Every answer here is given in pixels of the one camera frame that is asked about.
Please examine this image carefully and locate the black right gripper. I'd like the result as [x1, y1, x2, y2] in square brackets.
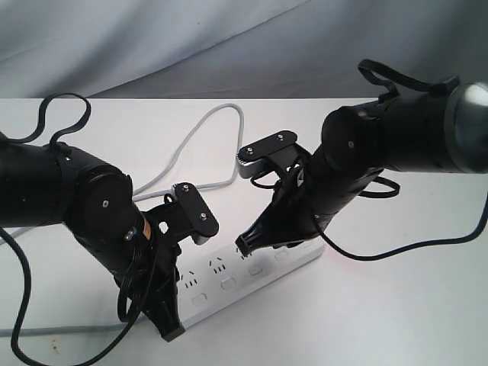
[236, 152, 324, 256]

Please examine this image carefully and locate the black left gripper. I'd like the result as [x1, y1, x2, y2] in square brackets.
[114, 201, 187, 342]

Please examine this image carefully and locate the white power strip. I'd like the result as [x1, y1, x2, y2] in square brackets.
[178, 241, 325, 329]

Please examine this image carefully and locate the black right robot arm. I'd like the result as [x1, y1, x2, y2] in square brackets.
[236, 82, 487, 255]

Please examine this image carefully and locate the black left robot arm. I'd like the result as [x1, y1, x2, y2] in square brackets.
[1, 138, 184, 342]

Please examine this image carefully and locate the white backdrop cloth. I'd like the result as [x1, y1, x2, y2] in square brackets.
[1, 1, 487, 99]

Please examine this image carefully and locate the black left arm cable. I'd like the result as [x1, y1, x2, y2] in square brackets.
[0, 92, 180, 365]

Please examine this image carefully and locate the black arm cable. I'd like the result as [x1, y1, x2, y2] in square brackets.
[247, 59, 488, 262]
[0, 92, 180, 365]

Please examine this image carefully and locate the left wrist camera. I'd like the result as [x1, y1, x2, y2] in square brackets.
[164, 182, 220, 246]

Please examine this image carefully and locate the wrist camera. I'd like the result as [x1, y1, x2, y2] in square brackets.
[236, 130, 298, 179]
[164, 182, 220, 246]

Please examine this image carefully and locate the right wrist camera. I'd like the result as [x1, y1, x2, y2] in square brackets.
[236, 130, 298, 179]

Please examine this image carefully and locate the grey power cord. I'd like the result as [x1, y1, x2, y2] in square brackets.
[0, 102, 245, 339]

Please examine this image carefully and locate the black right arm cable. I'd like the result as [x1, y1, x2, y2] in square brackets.
[247, 59, 488, 262]

